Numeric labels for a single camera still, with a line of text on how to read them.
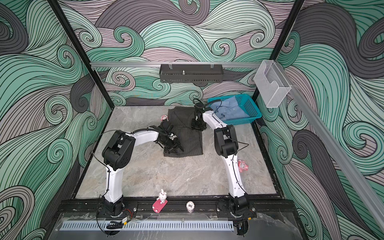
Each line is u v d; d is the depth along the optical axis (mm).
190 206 689
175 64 926
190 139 978
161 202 713
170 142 860
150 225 697
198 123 922
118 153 539
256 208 730
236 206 635
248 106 1141
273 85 802
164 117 1102
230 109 1134
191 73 956
